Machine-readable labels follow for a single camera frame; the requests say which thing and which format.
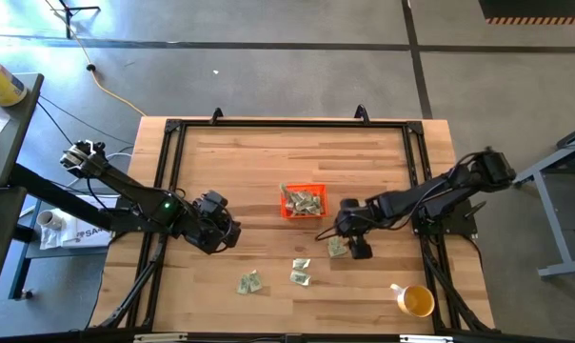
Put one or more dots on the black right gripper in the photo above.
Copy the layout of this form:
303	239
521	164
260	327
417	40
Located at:
354	226

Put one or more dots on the black hazard-striped mat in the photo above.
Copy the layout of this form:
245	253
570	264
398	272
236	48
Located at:
530	8

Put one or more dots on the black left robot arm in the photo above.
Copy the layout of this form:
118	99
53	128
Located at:
125	182

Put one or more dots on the black aluminium table frame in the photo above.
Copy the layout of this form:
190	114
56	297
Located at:
292	124

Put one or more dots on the orange plastic basket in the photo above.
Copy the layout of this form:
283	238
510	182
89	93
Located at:
287	215

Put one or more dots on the black side panel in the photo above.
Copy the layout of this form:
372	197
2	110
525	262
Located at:
2	238

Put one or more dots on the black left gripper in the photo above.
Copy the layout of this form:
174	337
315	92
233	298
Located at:
216	233

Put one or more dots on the black table clamp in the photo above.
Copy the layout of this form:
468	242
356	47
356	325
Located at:
216	115
362	113

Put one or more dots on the blue cart frame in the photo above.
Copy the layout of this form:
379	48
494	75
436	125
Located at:
21	267

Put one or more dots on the green white stevia packet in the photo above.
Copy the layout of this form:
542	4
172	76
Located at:
255	281
301	263
300	278
243	285
316	210
313	200
297	197
336	248
299	208
284	191

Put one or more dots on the black tripod stand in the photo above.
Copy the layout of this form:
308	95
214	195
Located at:
67	19

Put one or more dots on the blue-grey metal table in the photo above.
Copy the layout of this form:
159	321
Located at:
563	268

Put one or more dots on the white printed cloth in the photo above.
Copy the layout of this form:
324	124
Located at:
87	236

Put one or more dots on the yellow wipes canister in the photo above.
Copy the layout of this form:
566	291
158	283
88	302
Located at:
2	81

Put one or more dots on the white paper cup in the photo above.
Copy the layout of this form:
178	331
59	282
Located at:
47	219

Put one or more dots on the grey side table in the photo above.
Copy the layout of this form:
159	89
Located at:
11	138

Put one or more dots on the black diagonal beam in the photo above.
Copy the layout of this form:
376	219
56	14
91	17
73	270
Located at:
54	195

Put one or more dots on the yellow mug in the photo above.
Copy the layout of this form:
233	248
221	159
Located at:
417	301

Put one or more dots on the white metal bracket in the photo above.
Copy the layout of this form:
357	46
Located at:
161	337
425	338

